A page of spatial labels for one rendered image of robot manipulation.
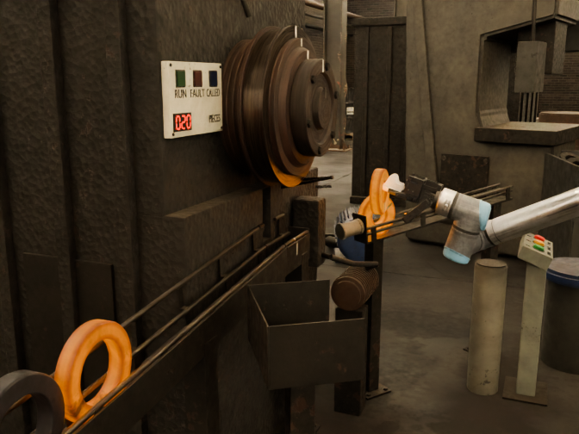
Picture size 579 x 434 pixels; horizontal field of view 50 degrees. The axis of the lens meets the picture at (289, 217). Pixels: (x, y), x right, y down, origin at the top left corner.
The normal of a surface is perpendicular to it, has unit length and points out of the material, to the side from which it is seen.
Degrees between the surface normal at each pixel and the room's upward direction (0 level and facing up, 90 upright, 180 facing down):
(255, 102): 85
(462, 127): 90
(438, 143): 90
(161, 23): 90
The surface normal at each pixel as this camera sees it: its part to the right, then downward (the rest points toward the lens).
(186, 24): 0.92, 0.08
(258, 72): -0.34, -0.25
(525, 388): -0.38, 0.20
